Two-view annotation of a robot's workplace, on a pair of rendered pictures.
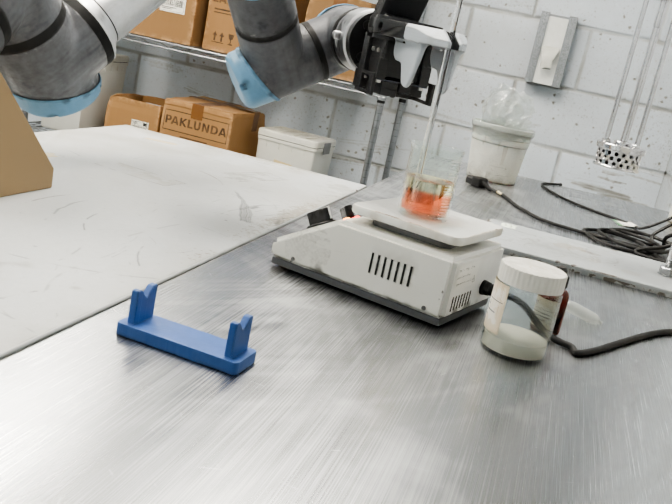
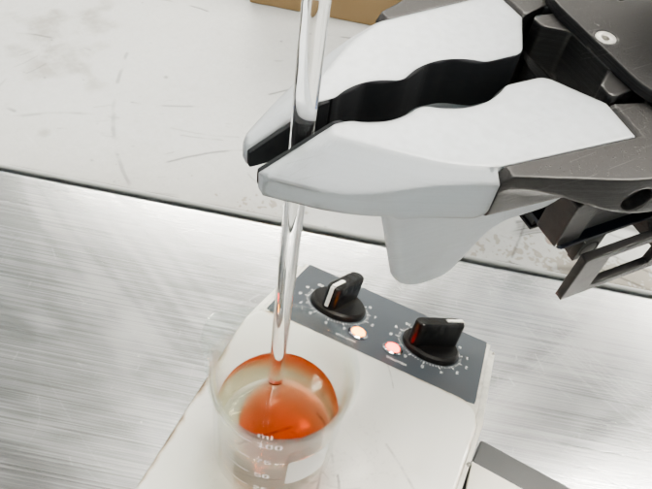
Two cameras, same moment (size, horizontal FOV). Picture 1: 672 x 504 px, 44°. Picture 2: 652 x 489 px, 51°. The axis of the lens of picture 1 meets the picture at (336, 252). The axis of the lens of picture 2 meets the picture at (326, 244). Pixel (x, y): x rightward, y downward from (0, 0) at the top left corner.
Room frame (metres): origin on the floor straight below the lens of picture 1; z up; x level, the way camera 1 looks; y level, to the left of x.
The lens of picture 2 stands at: (0.77, -0.18, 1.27)
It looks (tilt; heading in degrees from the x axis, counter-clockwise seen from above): 52 degrees down; 77
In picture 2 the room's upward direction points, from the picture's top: 11 degrees clockwise
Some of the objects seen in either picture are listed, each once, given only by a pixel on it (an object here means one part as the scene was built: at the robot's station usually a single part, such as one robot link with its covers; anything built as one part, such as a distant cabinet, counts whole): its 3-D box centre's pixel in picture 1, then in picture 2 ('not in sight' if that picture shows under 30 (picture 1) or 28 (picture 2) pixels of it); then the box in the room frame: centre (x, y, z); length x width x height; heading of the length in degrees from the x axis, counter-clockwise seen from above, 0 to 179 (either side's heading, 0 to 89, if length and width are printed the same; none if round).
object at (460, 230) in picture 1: (429, 219); (310, 467); (0.81, -0.08, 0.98); 0.12 x 0.12 x 0.01; 61
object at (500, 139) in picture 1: (502, 133); not in sight; (1.87, -0.31, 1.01); 0.14 x 0.14 x 0.21
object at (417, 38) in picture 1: (414, 57); (375, 131); (0.81, -0.04, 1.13); 0.09 x 0.03 x 0.06; 19
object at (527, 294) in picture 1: (523, 309); not in sight; (0.71, -0.17, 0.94); 0.06 x 0.06 x 0.08
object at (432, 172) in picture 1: (428, 180); (271, 404); (0.79, -0.07, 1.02); 0.06 x 0.05 x 0.08; 143
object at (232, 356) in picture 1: (188, 325); not in sight; (0.56, 0.09, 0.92); 0.10 x 0.03 x 0.04; 73
